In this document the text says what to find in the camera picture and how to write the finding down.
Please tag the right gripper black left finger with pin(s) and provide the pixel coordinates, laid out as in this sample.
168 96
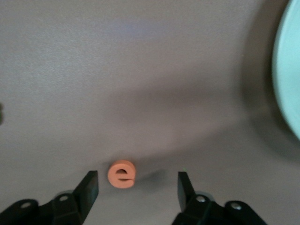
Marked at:
86 194

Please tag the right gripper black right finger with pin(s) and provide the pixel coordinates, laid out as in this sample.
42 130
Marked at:
187 197

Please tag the orange foam letter e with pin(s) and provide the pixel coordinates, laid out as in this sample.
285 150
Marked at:
113 178

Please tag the green foam letter u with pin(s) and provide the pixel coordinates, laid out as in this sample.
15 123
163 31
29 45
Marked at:
1 112

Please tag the brown table cover mat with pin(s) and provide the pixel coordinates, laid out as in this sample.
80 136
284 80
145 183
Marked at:
70 70

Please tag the light green round plate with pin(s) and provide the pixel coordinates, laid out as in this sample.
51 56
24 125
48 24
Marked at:
290 70

